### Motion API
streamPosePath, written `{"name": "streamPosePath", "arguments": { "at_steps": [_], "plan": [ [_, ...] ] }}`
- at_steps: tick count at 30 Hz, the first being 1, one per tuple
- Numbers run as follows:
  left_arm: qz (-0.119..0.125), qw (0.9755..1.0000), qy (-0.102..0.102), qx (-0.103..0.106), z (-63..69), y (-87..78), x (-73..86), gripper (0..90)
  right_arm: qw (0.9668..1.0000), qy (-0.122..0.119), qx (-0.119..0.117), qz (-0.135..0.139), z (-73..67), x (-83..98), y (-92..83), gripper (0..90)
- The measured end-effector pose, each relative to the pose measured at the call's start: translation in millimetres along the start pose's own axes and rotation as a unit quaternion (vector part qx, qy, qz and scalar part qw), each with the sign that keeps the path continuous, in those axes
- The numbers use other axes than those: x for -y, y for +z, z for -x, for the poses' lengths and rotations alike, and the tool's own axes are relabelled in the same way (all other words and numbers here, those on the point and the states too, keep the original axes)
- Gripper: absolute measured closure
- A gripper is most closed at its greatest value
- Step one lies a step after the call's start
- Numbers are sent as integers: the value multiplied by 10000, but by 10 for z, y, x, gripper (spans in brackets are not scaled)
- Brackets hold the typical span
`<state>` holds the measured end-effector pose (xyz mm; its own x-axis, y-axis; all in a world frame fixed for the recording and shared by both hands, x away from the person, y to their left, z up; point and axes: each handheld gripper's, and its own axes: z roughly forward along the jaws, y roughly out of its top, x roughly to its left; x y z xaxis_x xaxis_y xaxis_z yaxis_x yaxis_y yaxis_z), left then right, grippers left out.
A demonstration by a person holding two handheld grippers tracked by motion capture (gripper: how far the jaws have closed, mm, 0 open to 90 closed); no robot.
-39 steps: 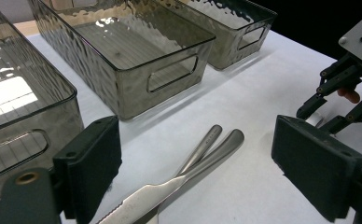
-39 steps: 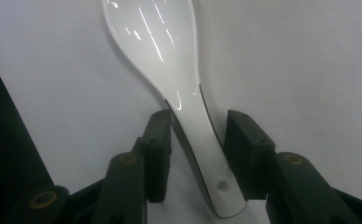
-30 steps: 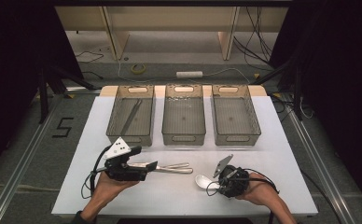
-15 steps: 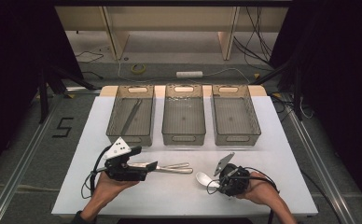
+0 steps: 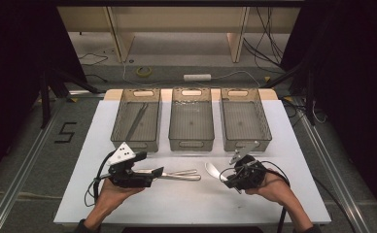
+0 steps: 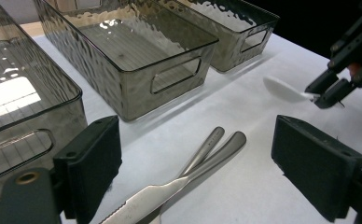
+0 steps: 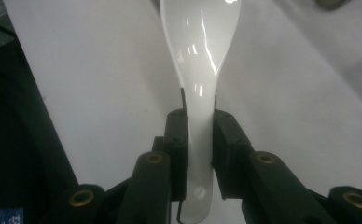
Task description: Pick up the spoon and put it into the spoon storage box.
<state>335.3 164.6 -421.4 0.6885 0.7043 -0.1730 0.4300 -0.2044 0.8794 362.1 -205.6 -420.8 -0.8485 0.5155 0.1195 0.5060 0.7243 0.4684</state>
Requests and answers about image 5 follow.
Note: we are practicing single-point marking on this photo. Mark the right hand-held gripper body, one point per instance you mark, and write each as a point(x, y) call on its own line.
point(249, 171)

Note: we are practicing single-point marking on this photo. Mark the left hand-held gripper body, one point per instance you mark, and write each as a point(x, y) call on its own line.
point(121, 155)

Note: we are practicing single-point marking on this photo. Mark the white ceramic spoon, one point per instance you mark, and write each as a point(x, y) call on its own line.
point(214, 170)

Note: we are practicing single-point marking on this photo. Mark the smoky clear plastic bin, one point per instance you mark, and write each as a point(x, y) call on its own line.
point(191, 121)
point(245, 121)
point(144, 126)

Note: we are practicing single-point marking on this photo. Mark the metal chopstick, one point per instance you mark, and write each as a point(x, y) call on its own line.
point(134, 124)
point(138, 120)

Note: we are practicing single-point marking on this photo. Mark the person's right hand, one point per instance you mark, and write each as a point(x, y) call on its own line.
point(270, 187)

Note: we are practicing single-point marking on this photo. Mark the person's left hand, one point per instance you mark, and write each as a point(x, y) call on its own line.
point(112, 197)

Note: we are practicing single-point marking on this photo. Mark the yellow tape piece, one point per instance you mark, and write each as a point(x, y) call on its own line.
point(267, 79)
point(73, 100)

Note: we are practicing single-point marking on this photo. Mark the yellow tape roll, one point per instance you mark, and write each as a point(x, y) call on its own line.
point(138, 72)

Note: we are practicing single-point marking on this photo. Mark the black metal stand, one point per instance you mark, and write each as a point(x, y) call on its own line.
point(310, 103)
point(44, 103)

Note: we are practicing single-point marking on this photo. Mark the white power strip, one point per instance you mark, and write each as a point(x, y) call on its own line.
point(197, 77)

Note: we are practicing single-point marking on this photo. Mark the black curtain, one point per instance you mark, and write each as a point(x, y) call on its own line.
point(355, 81)
point(15, 64)

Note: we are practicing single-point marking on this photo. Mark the aluminium floor rail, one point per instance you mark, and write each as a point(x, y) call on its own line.
point(332, 165)
point(24, 165)

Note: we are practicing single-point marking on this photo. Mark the light wooden shelf frame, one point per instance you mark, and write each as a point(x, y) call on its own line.
point(120, 42)

